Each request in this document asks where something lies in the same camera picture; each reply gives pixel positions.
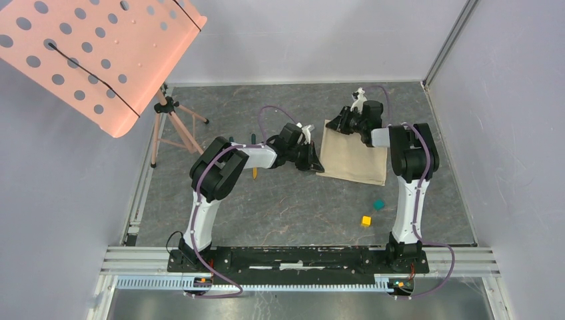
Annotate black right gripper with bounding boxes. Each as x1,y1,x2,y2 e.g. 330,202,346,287
326,105,366,135

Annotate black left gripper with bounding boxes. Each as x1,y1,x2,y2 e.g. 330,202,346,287
286,141,324,174

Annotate beige cloth napkin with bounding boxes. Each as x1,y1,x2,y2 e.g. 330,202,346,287
318,127,388,186

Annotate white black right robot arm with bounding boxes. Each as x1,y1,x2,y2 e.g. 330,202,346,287
325,100,440,272

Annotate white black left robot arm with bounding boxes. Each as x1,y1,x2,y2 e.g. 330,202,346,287
179,123,324,272

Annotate teal cube block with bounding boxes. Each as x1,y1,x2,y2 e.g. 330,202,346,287
372,199,385,211

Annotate yellow cube block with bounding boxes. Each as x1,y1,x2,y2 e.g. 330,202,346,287
360,215,372,227

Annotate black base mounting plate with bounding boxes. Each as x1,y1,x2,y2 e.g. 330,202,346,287
167,245,430,286

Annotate pink perforated music stand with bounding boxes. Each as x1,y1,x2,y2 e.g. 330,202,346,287
0,0,211,169

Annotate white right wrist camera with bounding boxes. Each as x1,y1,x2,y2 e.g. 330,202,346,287
350,87,367,114

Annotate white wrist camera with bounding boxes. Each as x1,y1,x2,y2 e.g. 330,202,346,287
350,87,367,114
296,122,315,145

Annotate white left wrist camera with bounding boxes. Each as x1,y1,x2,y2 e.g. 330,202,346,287
296,122,315,145

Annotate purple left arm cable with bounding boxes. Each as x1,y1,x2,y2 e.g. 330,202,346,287
183,105,305,300

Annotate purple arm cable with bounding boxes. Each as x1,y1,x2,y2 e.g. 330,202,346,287
183,105,305,300
366,85,456,301

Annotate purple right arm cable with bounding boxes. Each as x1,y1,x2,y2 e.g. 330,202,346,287
366,85,456,301

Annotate aluminium frame rails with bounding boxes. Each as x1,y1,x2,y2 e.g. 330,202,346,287
87,0,513,320

